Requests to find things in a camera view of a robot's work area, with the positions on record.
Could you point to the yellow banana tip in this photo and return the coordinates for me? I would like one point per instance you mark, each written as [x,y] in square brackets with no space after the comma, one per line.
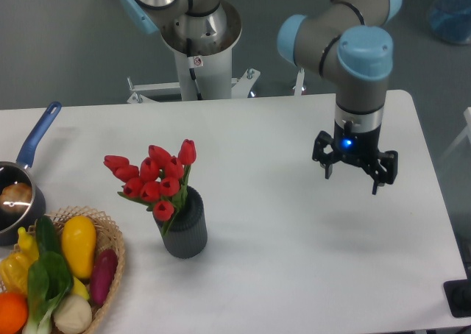
[80,289]

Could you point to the yellow bell pepper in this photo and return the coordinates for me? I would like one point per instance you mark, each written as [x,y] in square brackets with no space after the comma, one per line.
[14,273]

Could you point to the green bok choy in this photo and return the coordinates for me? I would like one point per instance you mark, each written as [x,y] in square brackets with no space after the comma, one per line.
[49,281]

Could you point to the blue handled saucepan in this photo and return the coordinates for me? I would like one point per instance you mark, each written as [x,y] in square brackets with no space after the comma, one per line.
[18,171]

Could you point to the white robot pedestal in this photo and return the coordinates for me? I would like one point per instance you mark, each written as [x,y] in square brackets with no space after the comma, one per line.
[199,78]

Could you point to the woven wicker basket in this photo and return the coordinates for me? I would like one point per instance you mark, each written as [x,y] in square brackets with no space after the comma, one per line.
[108,236]

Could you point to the blue translucent container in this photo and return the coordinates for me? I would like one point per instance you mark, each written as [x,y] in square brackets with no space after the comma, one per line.
[449,20]

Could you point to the red tulip bouquet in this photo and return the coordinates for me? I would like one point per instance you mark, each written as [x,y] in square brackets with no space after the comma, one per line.
[160,182]

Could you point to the white frame at right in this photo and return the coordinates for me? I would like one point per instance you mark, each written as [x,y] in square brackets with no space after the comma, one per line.
[463,135]

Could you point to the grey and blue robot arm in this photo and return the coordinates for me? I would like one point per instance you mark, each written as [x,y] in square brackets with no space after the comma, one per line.
[346,45]

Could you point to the small yellow gourd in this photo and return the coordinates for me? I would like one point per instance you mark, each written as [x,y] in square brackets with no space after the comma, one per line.
[27,244]

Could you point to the beige garlic bulb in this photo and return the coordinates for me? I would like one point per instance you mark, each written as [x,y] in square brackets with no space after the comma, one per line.
[73,315]

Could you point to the dark green cucumber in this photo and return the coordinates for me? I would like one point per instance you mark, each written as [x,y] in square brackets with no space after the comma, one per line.
[46,236]

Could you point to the yellow squash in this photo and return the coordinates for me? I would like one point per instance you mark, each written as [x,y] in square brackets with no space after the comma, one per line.
[78,245]

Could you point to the brown bread roll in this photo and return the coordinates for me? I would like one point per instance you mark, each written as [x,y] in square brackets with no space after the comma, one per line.
[16,198]

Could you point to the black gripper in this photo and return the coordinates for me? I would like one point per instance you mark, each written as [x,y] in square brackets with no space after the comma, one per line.
[357,149]

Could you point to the orange fruit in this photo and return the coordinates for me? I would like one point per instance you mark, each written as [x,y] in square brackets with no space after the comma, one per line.
[14,312]

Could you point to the black device at edge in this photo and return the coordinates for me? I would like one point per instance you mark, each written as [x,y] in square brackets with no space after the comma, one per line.
[458,297]

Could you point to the purple eggplant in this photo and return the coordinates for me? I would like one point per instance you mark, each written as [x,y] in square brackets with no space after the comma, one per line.
[102,276]

